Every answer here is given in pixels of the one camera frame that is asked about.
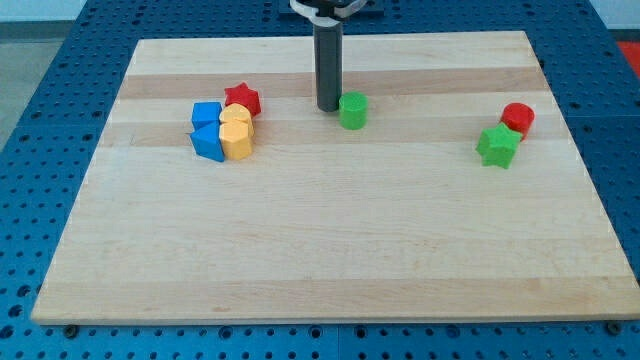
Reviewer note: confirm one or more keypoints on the white and black rod mount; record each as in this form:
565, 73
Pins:
326, 13

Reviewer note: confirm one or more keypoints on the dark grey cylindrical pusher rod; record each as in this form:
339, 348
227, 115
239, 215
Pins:
328, 66

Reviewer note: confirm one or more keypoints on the green cylinder block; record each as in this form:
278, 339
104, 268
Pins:
353, 108

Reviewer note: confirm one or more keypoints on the red star block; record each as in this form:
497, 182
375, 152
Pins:
243, 95

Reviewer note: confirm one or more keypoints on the green star block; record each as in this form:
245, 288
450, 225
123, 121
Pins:
498, 145

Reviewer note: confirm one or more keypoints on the yellow heart block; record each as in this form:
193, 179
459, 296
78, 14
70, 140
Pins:
237, 112

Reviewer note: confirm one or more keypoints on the yellow hexagon block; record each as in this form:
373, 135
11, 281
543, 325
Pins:
235, 140

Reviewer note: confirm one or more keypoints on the blue cube block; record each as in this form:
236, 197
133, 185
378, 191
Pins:
205, 113

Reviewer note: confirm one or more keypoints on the blue triangle block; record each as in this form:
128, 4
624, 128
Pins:
206, 142

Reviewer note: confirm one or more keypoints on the light wooden board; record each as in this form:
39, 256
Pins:
396, 222

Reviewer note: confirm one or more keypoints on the red cylinder block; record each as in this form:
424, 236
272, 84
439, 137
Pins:
518, 117

